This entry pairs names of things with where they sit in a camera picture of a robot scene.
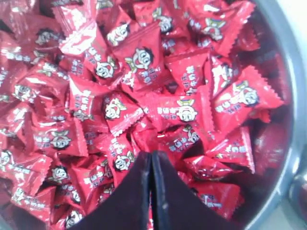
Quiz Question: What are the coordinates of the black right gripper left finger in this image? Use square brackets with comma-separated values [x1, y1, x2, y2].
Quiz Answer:
[71, 151, 152, 230]

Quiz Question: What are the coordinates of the small steel cup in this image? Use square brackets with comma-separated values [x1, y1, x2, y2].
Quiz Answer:
[289, 170, 307, 222]

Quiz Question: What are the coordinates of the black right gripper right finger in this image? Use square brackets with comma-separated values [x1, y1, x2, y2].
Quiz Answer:
[152, 151, 237, 230]

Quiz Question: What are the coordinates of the round steel bowl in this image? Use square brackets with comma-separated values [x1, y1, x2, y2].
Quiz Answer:
[233, 0, 307, 230]

